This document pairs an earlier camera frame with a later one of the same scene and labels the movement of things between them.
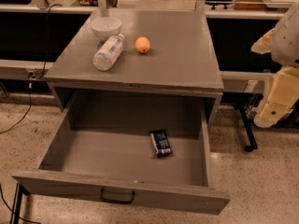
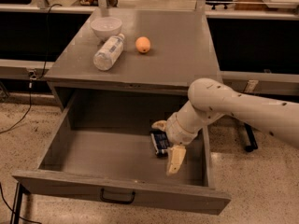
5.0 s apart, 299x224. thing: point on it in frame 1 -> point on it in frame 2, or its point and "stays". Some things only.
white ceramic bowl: [106, 27] stays
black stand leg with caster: [252, 145] stays
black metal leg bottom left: [17, 203] stays
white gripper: [287, 46] -> [176, 133]
